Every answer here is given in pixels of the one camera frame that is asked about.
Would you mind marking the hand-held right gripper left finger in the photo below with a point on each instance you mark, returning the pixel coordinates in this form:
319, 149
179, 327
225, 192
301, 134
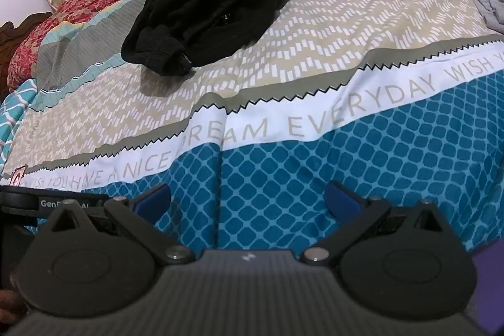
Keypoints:
151, 199

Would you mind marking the patterned striped bed sheet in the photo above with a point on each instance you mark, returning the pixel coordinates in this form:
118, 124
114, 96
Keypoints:
315, 56

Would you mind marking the teal lattice patterned cloth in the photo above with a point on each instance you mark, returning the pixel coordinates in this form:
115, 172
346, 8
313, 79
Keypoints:
13, 115

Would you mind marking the grey crumpled cloth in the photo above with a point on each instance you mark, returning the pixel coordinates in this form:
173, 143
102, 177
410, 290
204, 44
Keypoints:
492, 1

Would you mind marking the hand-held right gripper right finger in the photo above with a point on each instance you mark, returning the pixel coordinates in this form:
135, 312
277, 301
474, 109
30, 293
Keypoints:
341, 199

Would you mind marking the black pants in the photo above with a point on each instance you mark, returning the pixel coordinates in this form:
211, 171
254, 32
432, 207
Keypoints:
204, 13

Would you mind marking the purple cloth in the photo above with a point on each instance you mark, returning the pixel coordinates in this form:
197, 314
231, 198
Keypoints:
490, 281

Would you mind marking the carved wooden headboard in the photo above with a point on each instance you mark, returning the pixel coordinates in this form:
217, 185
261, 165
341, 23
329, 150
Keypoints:
15, 29

